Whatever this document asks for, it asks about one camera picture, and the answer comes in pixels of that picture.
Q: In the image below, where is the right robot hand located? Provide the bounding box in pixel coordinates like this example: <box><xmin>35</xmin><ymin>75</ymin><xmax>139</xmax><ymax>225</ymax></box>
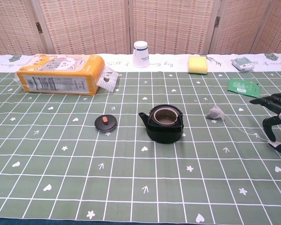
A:
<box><xmin>249</xmin><ymin>93</ymin><xmax>281</xmax><ymax>156</ymax></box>

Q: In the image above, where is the tea bag with string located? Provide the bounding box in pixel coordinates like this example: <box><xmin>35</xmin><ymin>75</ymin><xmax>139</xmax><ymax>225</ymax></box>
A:
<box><xmin>206</xmin><ymin>104</ymin><xmax>280</xmax><ymax>148</ymax></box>

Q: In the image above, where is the green sachet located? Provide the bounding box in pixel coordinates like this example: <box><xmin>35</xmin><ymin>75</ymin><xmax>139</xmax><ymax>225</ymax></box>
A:
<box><xmin>227</xmin><ymin>78</ymin><xmax>261</xmax><ymax>98</ymax></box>

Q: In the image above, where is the black teapot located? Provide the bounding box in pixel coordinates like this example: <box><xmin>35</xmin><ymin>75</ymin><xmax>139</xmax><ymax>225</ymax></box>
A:
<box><xmin>138</xmin><ymin>104</ymin><xmax>184</xmax><ymax>144</ymax></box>

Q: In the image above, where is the black lid with pill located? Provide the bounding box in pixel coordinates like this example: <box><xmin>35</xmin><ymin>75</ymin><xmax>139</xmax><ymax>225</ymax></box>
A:
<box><xmin>94</xmin><ymin>115</ymin><xmax>118</xmax><ymax>132</ymax></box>

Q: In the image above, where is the yellow sponge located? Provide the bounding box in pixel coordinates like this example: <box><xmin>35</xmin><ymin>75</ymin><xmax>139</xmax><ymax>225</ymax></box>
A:
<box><xmin>187</xmin><ymin>55</ymin><xmax>208</xmax><ymax>75</ymax></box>

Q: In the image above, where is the green grid tablecloth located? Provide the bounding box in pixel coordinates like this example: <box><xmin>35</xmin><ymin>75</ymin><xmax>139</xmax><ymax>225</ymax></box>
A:
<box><xmin>0</xmin><ymin>53</ymin><xmax>281</xmax><ymax>225</ymax></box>

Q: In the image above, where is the white paper cup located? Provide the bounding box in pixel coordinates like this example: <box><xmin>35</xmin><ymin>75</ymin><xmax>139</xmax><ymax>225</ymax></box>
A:
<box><xmin>132</xmin><ymin>40</ymin><xmax>150</xmax><ymax>68</ymax></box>

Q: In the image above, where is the folding bamboo screen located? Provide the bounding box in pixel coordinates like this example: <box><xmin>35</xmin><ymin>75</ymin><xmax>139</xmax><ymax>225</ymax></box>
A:
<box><xmin>0</xmin><ymin>0</ymin><xmax>281</xmax><ymax>57</ymax></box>

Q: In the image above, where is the orange cat tissue pack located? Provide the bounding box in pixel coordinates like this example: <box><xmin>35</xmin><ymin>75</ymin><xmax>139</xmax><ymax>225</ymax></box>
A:
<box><xmin>15</xmin><ymin>54</ymin><xmax>122</xmax><ymax>96</ymax></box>

